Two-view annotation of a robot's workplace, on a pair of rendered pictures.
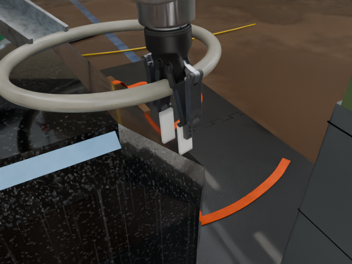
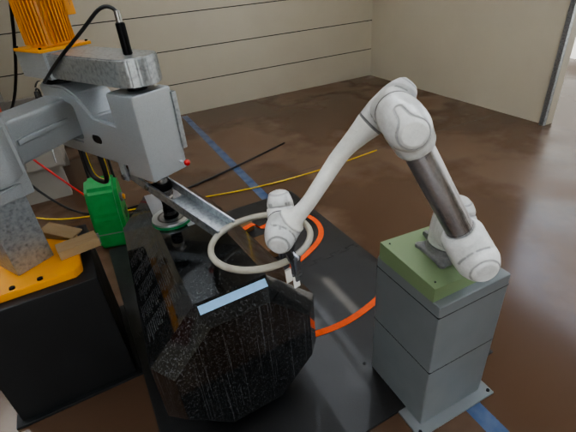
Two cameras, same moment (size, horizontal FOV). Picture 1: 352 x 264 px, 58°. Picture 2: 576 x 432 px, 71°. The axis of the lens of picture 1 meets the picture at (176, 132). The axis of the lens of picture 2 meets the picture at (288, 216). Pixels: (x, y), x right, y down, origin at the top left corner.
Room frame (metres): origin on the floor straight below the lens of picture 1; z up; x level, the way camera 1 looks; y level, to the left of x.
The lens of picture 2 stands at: (-0.83, -0.09, 1.98)
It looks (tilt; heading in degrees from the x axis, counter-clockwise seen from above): 32 degrees down; 4
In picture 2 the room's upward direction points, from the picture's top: 5 degrees counter-clockwise
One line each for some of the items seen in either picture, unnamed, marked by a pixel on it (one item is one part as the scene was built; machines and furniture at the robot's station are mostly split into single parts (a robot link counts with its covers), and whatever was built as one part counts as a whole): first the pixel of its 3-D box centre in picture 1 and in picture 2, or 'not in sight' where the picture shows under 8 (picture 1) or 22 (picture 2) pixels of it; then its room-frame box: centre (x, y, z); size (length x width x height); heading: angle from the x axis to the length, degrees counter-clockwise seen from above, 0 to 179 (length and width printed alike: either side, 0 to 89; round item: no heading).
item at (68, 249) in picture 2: not in sight; (78, 244); (0.88, 1.15, 0.81); 0.20 x 0.10 x 0.05; 128
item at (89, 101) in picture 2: not in sight; (107, 126); (1.28, 0.99, 1.31); 0.74 x 0.23 x 0.49; 55
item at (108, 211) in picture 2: not in sight; (103, 195); (2.14, 1.66, 0.43); 0.35 x 0.35 x 0.87; 15
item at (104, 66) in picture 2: not in sight; (90, 67); (1.25, 0.97, 1.62); 0.96 x 0.25 x 0.17; 55
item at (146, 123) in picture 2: not in sight; (139, 132); (1.09, 0.74, 1.32); 0.36 x 0.22 x 0.45; 55
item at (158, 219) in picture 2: not in sight; (171, 216); (1.05, 0.68, 0.85); 0.21 x 0.21 x 0.01
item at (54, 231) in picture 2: not in sight; (60, 231); (1.03, 1.32, 0.80); 0.20 x 0.10 x 0.05; 81
